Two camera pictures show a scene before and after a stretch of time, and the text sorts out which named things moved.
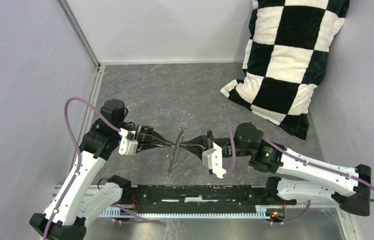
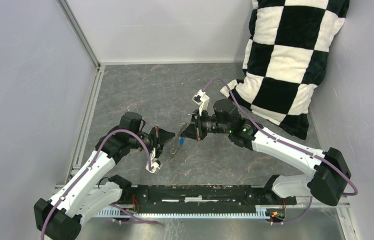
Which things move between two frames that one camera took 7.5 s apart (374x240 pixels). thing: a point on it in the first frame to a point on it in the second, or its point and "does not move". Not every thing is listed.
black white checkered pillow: x=289 y=44 does not move
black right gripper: x=198 y=144 to x=195 y=130
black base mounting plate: x=134 y=196 does not move
